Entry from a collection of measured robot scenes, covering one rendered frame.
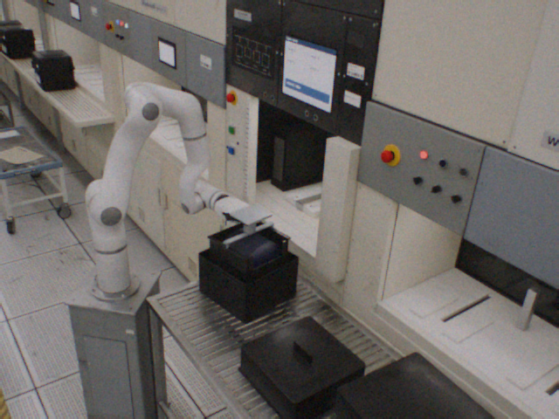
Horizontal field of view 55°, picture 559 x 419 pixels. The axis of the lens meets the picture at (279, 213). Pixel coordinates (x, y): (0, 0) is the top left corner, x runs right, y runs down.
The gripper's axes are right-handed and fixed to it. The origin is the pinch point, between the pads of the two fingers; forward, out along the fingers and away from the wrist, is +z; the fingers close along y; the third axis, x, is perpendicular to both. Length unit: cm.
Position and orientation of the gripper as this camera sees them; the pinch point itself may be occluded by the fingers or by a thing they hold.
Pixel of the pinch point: (250, 218)
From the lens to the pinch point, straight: 195.6
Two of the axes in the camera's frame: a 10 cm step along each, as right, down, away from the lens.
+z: 7.1, 3.7, -6.0
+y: -7.0, 3.0, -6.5
